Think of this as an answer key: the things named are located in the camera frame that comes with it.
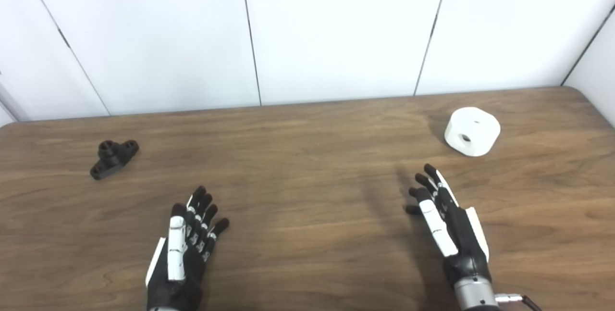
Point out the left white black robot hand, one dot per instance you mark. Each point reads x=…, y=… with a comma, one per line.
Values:
x=177, y=248

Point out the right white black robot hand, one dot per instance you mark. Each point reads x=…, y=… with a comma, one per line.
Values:
x=459, y=234

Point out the round white plastic piece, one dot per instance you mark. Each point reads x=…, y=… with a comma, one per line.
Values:
x=473, y=130

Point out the black flanged holder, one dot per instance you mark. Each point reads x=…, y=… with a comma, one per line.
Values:
x=113, y=158

